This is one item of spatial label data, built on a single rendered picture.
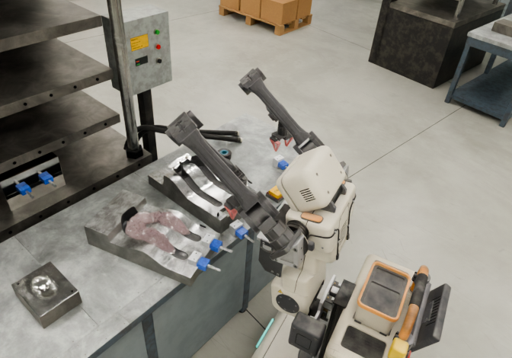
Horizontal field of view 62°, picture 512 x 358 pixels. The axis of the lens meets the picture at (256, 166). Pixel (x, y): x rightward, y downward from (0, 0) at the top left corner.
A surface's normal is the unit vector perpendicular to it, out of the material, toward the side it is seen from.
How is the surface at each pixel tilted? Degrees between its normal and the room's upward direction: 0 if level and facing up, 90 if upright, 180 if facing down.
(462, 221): 0
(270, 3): 90
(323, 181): 47
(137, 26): 90
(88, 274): 0
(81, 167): 0
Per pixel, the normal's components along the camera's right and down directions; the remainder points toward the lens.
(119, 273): 0.06, -0.79
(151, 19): 0.76, 0.44
